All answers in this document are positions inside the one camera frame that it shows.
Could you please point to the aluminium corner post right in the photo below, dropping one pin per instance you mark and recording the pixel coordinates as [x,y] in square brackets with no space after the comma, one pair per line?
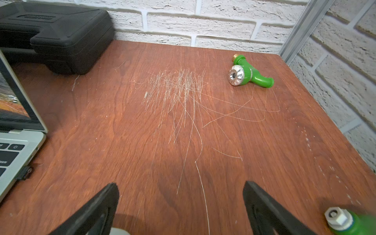
[309,19]

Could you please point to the black plastic tool case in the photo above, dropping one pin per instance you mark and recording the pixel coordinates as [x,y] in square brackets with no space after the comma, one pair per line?
[67,39]

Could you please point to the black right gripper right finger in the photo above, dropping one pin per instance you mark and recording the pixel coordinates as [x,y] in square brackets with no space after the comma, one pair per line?
[267,216]

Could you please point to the silver laptop with black keys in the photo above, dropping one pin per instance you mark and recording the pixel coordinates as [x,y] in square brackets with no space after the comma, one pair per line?
[23,132]

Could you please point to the green hose nozzle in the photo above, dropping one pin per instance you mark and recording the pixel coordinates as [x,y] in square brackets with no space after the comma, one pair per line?
[243,72]

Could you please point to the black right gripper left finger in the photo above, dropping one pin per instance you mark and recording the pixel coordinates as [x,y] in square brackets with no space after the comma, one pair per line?
[95,217]

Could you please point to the small black usb receiver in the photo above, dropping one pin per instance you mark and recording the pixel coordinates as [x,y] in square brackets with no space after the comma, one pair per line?
[24,173]

